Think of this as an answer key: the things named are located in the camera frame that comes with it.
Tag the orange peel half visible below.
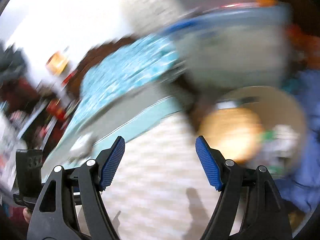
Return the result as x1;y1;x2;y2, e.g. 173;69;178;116
198;107;264;163

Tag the trash bin with liner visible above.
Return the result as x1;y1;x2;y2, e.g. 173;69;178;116
198;86;306;178

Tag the blue cloth on floor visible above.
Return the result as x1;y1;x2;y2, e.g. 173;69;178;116
273;68;320;214

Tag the dark wooden headboard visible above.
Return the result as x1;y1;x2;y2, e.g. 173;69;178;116
66;35;137;99

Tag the teal patterned quilt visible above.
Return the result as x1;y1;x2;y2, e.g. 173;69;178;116
61;34;179;140

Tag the yellow red wall hanging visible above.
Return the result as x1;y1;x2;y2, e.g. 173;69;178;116
46;51;69;76

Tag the clear storage box blue handle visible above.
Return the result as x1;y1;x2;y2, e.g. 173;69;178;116
160;3;291;89

